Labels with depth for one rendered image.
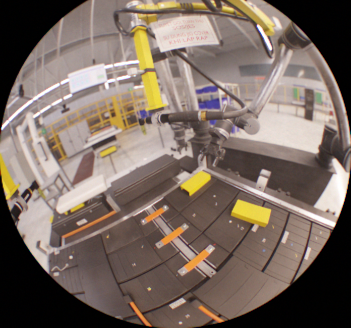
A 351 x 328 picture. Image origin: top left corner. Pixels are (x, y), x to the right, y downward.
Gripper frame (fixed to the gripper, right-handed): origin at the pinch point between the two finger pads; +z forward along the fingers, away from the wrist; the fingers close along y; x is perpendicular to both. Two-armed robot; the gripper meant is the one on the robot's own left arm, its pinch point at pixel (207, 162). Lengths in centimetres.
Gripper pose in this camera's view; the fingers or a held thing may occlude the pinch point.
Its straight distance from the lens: 64.7
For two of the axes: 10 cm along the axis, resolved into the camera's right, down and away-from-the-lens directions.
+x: -6.5, -4.0, -6.4
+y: -5.9, -2.5, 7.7
